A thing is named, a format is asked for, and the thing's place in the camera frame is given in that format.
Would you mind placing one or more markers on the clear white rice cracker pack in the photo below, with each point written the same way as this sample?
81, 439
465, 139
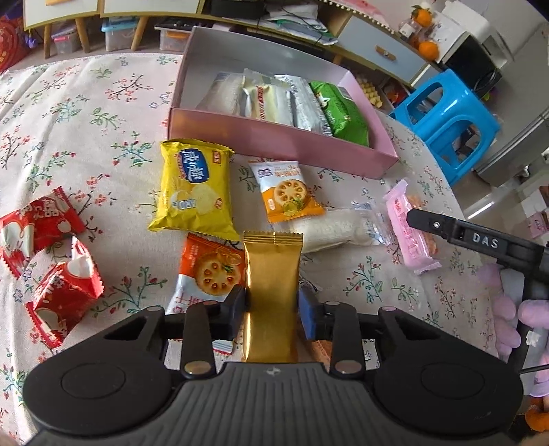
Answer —
224, 94

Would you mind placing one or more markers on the pink cardboard box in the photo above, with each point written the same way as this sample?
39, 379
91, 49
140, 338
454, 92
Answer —
211, 51

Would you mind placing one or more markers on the pink candy pack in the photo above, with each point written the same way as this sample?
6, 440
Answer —
418, 248

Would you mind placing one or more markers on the cream wafer pack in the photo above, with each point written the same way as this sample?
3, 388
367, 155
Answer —
265, 98

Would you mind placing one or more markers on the red lotus biscuit pack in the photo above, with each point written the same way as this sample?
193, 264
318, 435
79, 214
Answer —
208, 271

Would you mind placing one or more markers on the red white snack pack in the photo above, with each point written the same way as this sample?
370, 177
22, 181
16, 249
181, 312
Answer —
64, 295
36, 226

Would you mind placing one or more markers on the right hand purple glove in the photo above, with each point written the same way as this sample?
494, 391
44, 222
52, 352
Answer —
520, 310

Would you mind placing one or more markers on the gold foil snack pack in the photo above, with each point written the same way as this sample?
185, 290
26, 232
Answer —
273, 269

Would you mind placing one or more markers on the orange lotus biscuit pack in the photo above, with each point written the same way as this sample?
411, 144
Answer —
284, 192

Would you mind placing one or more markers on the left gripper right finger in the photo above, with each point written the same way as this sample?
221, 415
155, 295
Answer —
337, 323

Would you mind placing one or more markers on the blue plastic stool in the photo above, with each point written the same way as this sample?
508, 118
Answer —
439, 112

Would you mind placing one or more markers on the wooden TV cabinet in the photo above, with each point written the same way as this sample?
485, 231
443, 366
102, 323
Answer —
359, 36

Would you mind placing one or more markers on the green snack bag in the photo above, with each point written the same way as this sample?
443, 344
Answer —
344, 118

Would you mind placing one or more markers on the yellow potato chip bag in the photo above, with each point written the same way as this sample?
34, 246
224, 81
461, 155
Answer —
195, 192

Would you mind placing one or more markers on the floral tablecloth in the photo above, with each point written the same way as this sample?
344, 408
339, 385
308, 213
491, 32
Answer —
93, 127

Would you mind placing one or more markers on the yellow egg tray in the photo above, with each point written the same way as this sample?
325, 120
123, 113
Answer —
370, 91

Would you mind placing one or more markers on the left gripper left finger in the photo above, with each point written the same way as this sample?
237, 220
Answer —
205, 323

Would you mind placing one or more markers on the silver foil snack pack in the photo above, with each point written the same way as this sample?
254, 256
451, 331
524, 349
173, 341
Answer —
308, 114

